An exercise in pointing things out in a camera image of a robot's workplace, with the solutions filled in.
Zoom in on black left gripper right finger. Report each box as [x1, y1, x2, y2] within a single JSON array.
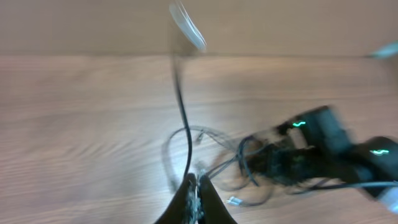
[[198, 175, 237, 224]]

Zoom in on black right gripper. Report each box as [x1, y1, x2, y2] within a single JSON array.
[[245, 133, 351, 186]]

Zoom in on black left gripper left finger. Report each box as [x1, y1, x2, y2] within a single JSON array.
[[154, 173, 197, 224]]

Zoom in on black cable bundle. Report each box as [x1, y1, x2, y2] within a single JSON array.
[[161, 1, 274, 208]]

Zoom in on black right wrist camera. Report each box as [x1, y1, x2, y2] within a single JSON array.
[[275, 105, 354, 156]]

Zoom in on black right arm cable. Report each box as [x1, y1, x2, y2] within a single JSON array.
[[285, 180, 398, 195]]

